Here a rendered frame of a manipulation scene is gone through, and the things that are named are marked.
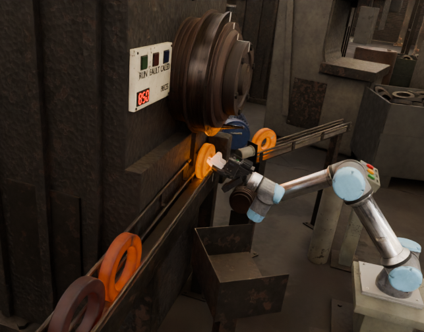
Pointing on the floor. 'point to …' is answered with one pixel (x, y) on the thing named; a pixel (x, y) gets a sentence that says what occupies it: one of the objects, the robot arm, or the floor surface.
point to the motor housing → (241, 204)
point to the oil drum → (373, 55)
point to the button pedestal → (352, 233)
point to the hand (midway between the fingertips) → (206, 159)
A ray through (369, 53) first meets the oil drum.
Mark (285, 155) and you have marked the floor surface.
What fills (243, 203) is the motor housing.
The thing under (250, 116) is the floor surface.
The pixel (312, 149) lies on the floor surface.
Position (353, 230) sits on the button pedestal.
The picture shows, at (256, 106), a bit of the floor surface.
